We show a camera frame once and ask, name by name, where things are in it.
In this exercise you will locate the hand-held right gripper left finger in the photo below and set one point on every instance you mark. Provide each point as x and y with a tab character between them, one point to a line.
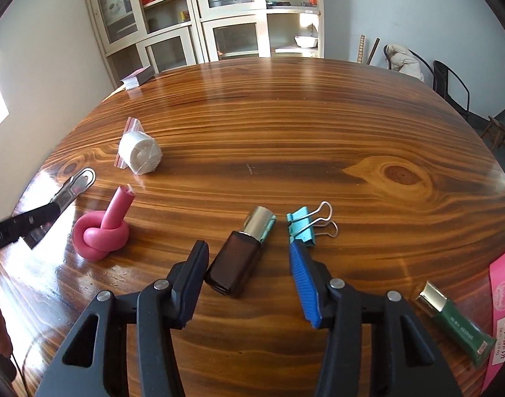
192	281

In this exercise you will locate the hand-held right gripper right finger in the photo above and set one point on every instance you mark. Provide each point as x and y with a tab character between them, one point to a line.
308	285

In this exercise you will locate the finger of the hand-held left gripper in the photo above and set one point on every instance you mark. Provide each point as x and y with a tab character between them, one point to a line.
34	238
37	215

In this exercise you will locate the brown bottle with silver cap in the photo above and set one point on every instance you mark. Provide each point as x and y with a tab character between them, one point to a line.
235	264

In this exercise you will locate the metal clip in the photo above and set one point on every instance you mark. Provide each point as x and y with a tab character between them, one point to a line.
76	184

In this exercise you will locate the teal binder clip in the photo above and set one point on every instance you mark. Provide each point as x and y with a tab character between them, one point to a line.
302	225

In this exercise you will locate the pink knot candle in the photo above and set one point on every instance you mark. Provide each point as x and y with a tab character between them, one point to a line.
99	235

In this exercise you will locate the pink tin container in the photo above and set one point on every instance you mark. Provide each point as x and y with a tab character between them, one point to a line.
504	297

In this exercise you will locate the white roll in plastic bag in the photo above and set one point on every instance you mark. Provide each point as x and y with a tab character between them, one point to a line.
138	153

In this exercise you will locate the green tube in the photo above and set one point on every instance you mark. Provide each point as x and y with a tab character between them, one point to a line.
455	331

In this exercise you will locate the small card deck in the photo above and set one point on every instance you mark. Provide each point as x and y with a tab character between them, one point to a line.
136	77

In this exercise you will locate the white printed box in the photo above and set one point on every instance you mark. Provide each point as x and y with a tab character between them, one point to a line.
114	7

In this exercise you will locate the dark stick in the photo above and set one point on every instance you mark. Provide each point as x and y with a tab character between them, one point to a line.
373	51

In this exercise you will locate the beige padded jacket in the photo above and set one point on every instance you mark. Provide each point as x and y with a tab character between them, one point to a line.
405	62

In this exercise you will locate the white bowl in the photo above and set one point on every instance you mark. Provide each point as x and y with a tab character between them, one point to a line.
306	41

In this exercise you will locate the wooden stool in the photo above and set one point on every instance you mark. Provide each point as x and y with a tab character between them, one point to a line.
498	132

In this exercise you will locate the black metal chair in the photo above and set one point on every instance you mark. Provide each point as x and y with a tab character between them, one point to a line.
442	78
426	70

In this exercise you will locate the small yellow can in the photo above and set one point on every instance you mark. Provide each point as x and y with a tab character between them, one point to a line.
185	15

